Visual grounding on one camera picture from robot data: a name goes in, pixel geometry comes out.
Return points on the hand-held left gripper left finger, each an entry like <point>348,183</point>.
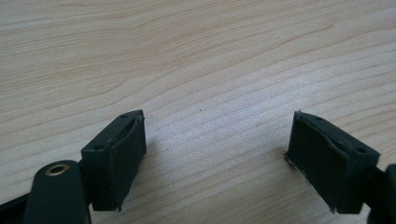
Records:
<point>118,161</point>

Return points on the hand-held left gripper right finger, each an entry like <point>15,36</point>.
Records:
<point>330,165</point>

